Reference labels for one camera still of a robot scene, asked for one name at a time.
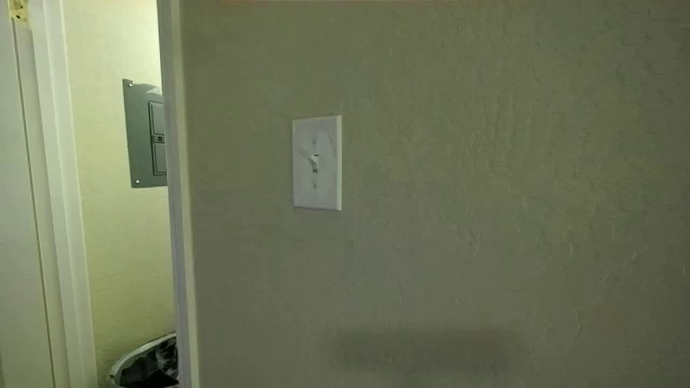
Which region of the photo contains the white wall corner trim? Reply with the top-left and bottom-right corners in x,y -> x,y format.
156,0 -> 203,388

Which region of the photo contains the brass door hinge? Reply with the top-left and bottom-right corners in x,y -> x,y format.
6,0 -> 33,30

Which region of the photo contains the white door frame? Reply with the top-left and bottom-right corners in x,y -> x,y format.
12,0 -> 99,388

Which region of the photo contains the trash bin with black bag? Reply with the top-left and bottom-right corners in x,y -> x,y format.
106,330 -> 182,388

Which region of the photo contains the white light switch plate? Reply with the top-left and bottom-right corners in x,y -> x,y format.
291,115 -> 346,214

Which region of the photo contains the white door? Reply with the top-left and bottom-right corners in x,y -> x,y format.
0,12 -> 56,388

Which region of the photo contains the grey electrical panel box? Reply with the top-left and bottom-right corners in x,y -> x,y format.
121,78 -> 171,190

